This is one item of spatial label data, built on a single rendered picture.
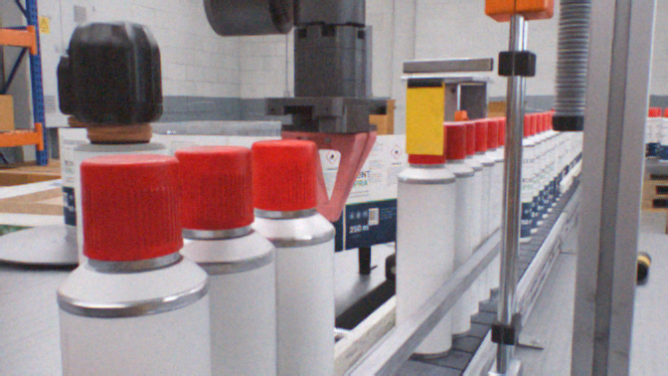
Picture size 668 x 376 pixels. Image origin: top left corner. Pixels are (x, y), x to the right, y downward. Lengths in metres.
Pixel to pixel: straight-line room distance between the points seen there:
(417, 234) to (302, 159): 0.25
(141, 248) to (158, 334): 0.03
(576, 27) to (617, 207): 0.21
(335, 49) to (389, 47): 7.87
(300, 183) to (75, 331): 0.13
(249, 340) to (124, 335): 0.07
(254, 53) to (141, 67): 8.50
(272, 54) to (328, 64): 8.48
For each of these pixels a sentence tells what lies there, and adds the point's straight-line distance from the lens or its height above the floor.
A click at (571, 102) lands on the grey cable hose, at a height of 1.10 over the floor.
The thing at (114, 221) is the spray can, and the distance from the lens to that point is 0.21.
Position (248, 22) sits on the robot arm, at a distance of 0.50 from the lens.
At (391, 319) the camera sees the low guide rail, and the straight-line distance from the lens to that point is 0.57.
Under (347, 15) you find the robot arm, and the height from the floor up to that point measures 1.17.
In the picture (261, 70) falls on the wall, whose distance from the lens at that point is 9.00.
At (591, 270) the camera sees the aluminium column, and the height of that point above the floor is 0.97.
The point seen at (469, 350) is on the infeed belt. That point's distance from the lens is 0.58.
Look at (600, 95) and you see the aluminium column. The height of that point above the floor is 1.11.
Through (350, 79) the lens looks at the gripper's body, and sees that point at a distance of 0.46.
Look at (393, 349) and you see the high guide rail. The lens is 0.36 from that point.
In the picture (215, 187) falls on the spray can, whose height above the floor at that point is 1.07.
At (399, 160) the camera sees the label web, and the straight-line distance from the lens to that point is 0.80.
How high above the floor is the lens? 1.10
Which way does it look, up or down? 8 degrees down
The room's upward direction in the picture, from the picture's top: straight up
